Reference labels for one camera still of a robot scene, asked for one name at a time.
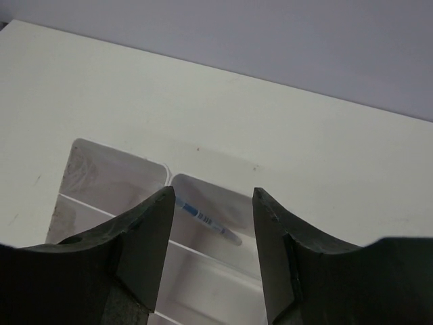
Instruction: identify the right white organizer tray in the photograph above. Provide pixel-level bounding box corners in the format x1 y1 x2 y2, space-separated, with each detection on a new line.
150 174 267 324

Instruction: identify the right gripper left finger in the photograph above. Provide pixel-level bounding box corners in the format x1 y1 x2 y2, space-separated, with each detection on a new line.
1 186 175 324

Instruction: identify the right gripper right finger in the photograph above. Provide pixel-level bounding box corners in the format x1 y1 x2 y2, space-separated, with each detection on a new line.
252 188 432 324

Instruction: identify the white organizer tray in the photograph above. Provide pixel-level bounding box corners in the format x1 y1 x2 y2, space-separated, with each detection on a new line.
150 174 267 324
46 139 168 244

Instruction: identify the left white organizer tray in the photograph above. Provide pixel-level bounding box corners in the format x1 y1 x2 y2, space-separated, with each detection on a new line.
46 139 168 244

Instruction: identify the blue pen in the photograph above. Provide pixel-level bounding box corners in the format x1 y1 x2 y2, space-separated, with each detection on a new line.
175 196 243 246

